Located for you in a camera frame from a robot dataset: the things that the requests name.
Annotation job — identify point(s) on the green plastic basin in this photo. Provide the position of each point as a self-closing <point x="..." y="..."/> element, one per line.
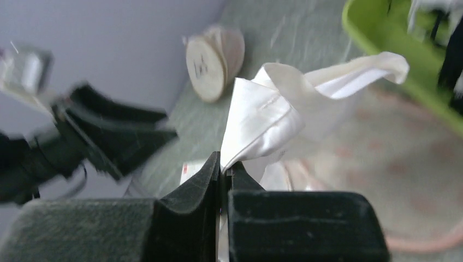
<point x="380" y="28"/>

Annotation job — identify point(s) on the white satin bra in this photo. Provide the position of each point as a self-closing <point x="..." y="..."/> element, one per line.
<point x="282" y="113"/>

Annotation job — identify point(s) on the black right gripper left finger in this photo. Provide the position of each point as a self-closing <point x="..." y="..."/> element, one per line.
<point x="181" y="226"/>

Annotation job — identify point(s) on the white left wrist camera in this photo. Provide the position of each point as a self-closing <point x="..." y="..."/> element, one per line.
<point x="25" y="71"/>

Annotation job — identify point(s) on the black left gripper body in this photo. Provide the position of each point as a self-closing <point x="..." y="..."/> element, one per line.
<point x="27" y="164"/>

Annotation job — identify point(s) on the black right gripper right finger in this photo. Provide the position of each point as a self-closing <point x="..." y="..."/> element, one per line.
<point x="299" y="226"/>

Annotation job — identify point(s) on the black bra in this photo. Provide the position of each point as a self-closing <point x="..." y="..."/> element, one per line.
<point x="450" y="75"/>

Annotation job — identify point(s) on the round white mesh laundry bag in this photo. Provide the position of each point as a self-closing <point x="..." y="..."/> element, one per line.
<point x="213" y="59"/>

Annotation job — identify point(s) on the white green card label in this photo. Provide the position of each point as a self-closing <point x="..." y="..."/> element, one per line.
<point x="190" y="168"/>

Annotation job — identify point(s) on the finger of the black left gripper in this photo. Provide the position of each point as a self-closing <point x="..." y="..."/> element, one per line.
<point x="122" y="146"/>
<point x="87" y="97"/>

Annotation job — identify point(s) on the pink tulip-print laundry bag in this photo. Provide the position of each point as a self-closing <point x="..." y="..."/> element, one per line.
<point x="404" y="161"/>

